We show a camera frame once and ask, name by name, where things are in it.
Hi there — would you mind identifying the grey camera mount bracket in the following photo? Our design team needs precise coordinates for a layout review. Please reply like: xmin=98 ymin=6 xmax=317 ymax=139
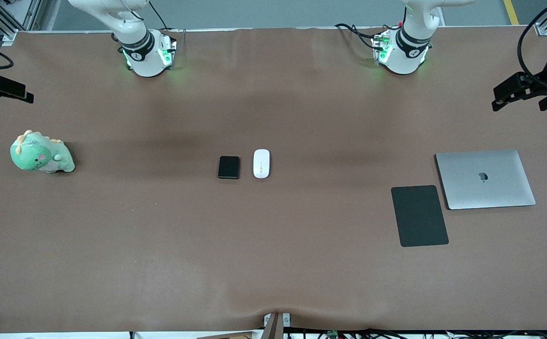
xmin=262 ymin=312 xmax=291 ymax=339

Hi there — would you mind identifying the black base cable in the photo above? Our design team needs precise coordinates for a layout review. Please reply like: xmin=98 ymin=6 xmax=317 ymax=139
xmin=334 ymin=22 xmax=402 ymax=50
xmin=147 ymin=0 xmax=185 ymax=44

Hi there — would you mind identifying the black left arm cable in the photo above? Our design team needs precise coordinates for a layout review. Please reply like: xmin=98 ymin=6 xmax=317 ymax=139
xmin=517 ymin=0 xmax=547 ymax=89

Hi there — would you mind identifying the black right base cable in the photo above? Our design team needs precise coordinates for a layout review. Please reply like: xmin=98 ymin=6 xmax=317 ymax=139
xmin=147 ymin=0 xmax=185 ymax=44

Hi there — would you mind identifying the black mouse pad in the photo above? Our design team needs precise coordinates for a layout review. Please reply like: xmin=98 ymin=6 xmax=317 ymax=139
xmin=391 ymin=185 xmax=450 ymax=248

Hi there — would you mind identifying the white computer mouse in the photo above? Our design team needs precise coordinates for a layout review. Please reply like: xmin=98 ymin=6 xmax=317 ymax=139
xmin=253 ymin=149 xmax=270 ymax=179

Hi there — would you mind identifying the green dinosaur plush toy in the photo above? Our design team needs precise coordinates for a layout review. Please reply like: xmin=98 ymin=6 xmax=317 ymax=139
xmin=9 ymin=130 xmax=76 ymax=174

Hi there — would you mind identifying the black phone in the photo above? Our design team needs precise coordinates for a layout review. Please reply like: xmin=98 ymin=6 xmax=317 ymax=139
xmin=217 ymin=155 xmax=241 ymax=180

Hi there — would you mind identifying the brown table cover mat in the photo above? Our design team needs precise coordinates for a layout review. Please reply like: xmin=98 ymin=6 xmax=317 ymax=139
xmin=0 ymin=26 xmax=547 ymax=334

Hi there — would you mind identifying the black left base cable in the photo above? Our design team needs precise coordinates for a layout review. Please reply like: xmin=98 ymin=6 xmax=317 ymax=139
xmin=334 ymin=22 xmax=402 ymax=50

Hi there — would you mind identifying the silver closed laptop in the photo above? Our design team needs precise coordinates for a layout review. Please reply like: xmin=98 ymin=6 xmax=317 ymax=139
xmin=435 ymin=149 xmax=537 ymax=210

